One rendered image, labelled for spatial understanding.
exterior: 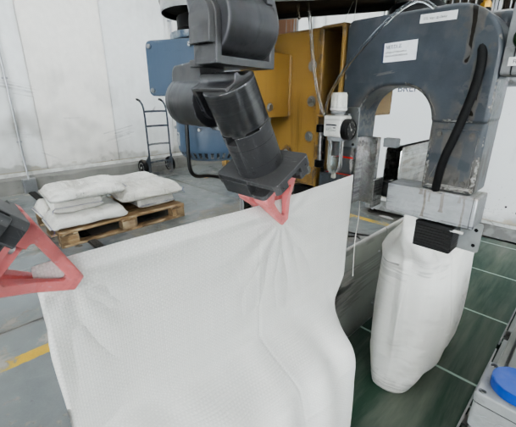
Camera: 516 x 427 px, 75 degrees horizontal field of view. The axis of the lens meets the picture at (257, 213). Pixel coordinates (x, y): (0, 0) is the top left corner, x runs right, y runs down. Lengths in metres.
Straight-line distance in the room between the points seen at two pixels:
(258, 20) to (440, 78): 0.34
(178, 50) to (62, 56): 4.92
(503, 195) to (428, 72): 2.85
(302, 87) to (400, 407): 0.91
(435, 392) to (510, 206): 2.41
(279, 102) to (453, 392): 0.98
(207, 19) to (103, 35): 5.43
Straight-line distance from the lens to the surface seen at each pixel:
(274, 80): 0.74
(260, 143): 0.37
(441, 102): 0.61
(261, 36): 0.37
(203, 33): 0.35
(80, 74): 5.58
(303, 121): 0.75
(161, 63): 0.66
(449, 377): 1.32
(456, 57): 0.61
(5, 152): 5.38
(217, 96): 0.35
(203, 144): 0.70
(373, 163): 0.69
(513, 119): 3.36
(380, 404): 1.16
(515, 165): 3.38
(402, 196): 0.65
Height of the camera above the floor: 1.21
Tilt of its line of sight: 19 degrees down
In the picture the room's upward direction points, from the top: straight up
